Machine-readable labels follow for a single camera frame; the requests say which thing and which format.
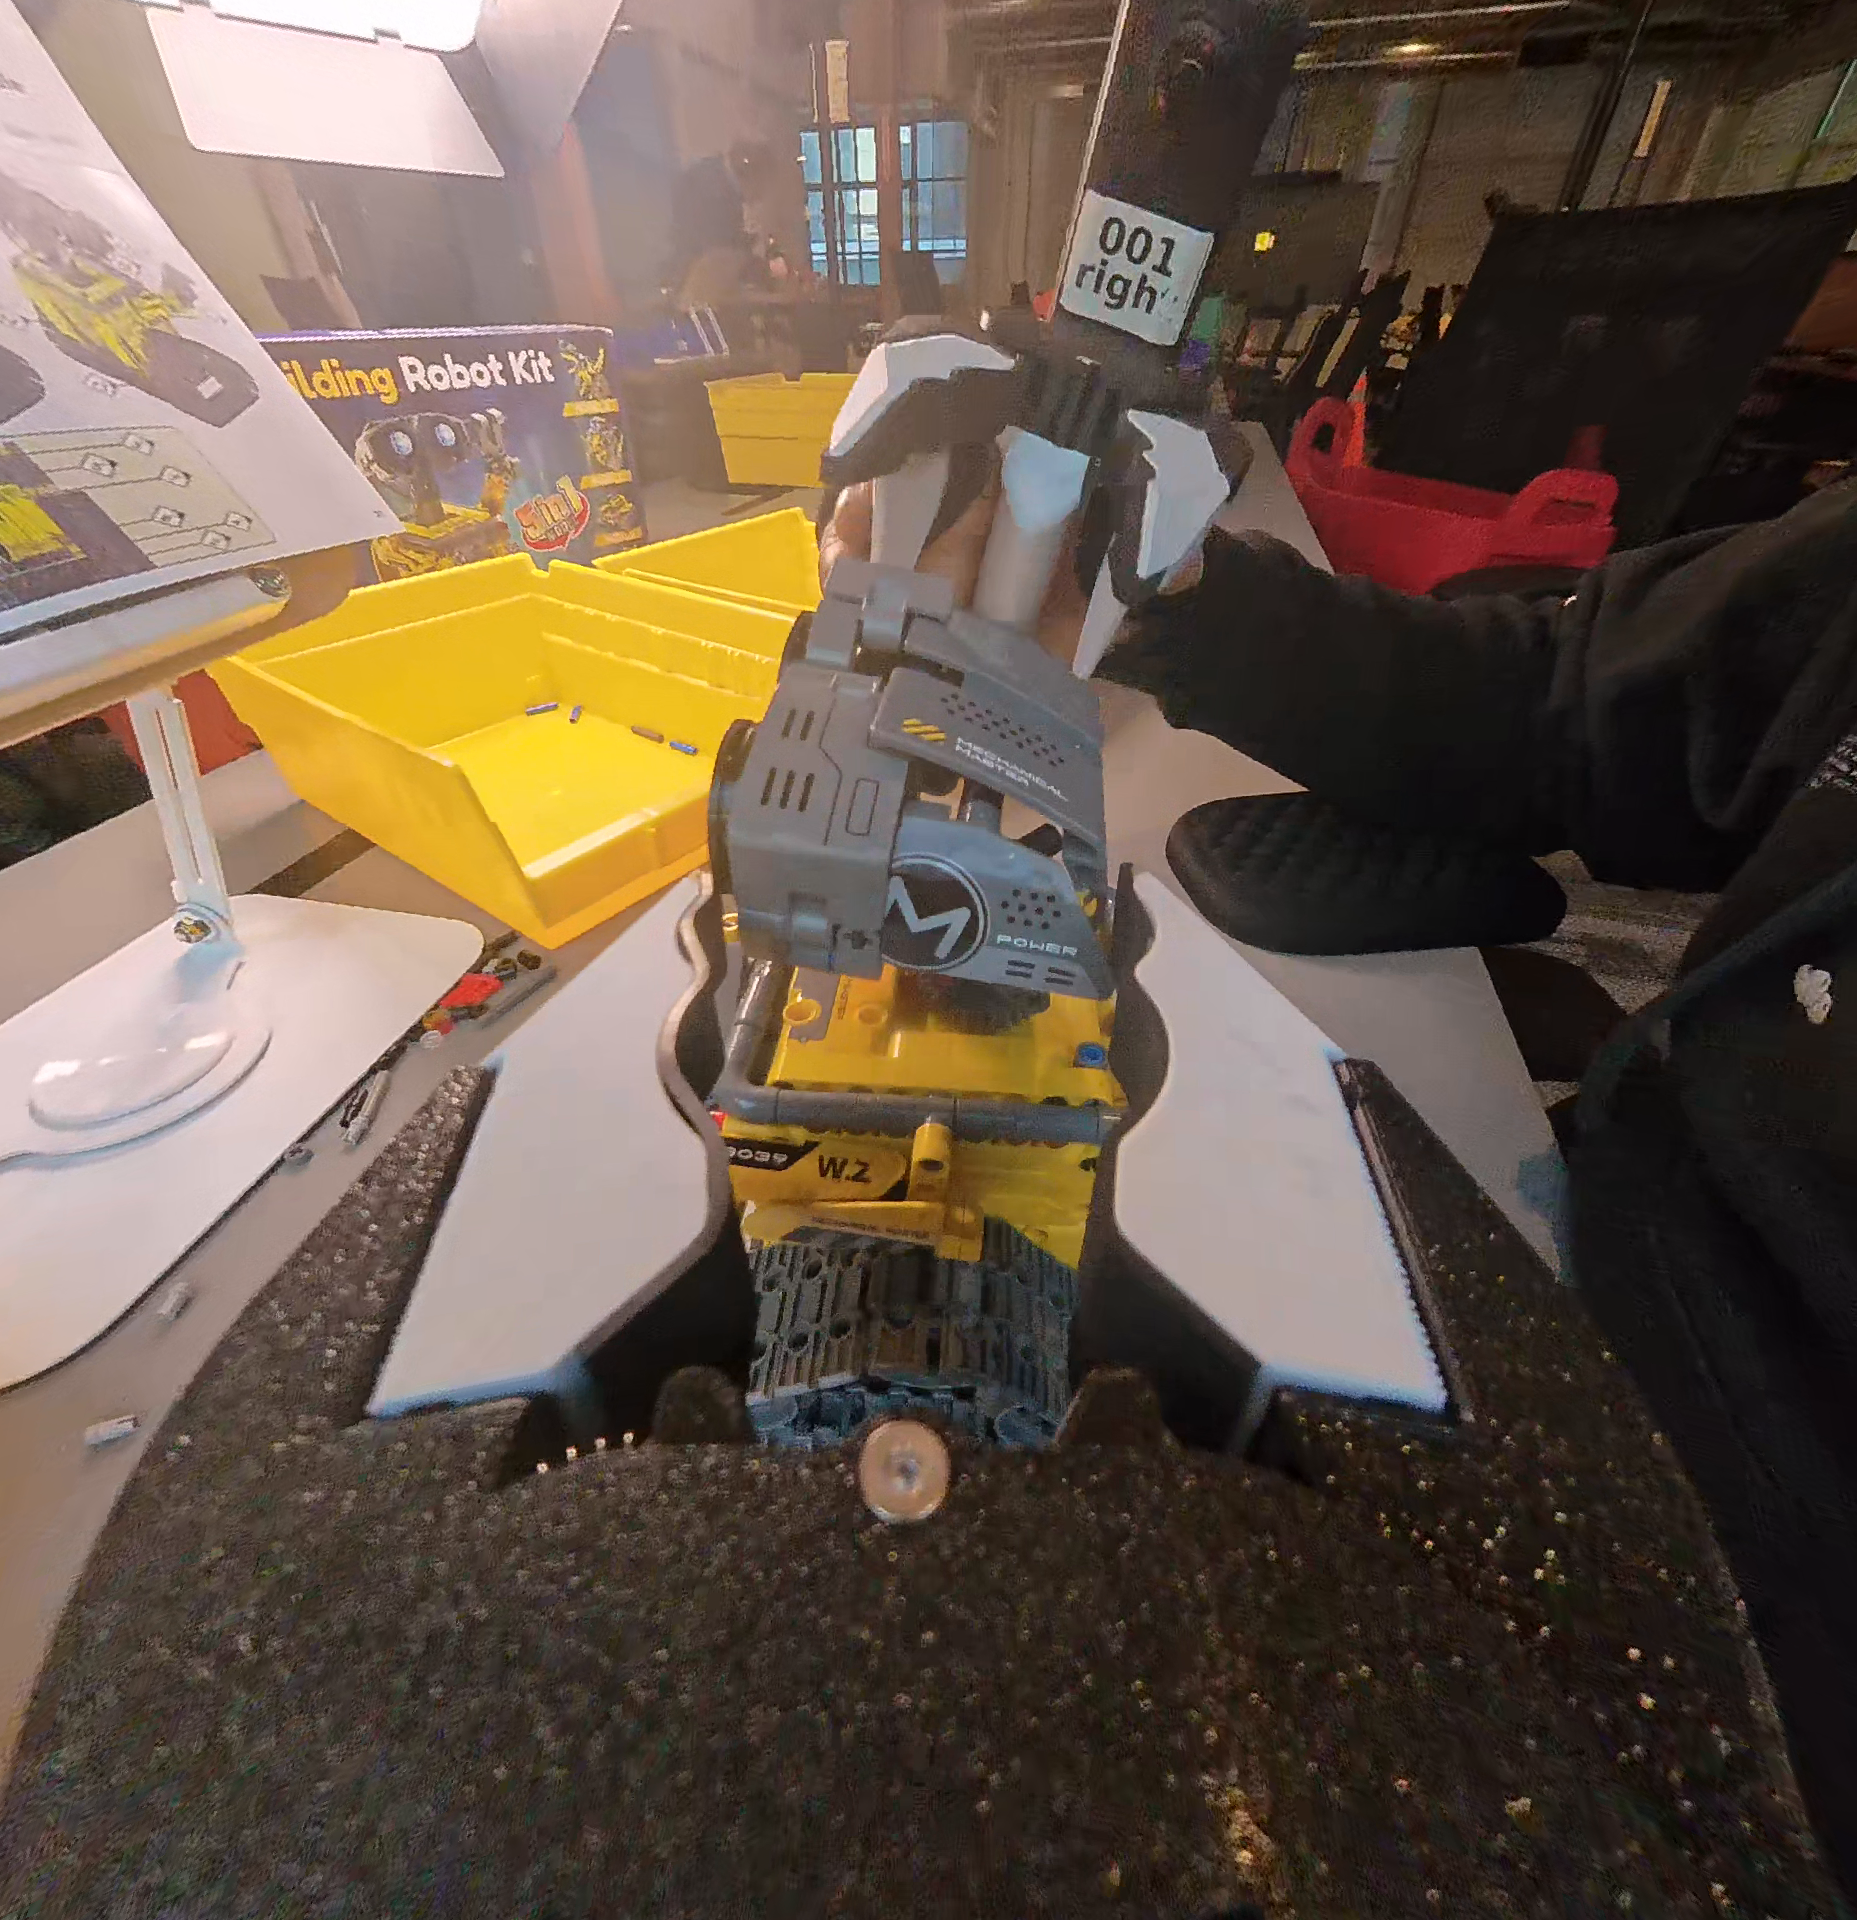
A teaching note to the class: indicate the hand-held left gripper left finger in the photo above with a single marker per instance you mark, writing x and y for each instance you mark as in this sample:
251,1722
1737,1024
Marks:
570,1188

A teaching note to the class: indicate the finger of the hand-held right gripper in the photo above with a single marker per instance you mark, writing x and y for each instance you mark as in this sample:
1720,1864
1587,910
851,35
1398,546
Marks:
897,404
1179,488

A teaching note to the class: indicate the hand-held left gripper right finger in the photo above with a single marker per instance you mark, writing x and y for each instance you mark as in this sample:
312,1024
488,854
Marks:
1269,1188

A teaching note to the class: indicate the yellow grey brick robot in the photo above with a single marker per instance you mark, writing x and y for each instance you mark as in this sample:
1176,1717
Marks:
853,1073

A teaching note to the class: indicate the person's right hand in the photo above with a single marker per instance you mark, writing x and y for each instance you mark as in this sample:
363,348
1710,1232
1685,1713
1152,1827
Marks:
959,559

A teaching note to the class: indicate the yellow plastic bin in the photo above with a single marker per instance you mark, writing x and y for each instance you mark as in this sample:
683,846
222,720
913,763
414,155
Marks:
779,430
718,546
570,795

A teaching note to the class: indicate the window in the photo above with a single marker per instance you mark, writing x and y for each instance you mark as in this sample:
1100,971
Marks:
881,201

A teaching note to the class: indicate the grey brick axle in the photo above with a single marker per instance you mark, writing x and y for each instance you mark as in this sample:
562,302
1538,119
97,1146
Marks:
364,1107

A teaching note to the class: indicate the pile of small brick pieces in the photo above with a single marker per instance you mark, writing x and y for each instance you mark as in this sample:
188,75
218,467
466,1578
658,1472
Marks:
469,987

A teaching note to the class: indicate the red plastic tub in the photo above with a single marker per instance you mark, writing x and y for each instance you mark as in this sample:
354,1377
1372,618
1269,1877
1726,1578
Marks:
1408,523

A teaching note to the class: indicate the white book stand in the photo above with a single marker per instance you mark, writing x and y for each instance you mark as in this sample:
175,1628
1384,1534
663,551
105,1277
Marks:
357,960

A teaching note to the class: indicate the black chair armrest pad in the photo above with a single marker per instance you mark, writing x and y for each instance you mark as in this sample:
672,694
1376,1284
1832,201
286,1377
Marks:
1349,880

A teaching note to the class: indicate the dark blue robot kit box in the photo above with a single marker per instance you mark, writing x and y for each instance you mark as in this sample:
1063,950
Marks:
461,404

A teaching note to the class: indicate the black fabric panel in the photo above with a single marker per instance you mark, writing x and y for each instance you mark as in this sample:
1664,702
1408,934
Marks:
1615,344

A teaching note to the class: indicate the studio light panel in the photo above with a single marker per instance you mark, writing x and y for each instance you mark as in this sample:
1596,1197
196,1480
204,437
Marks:
341,92

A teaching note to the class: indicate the instruction booklet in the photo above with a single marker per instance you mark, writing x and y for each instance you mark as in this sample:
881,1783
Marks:
103,328

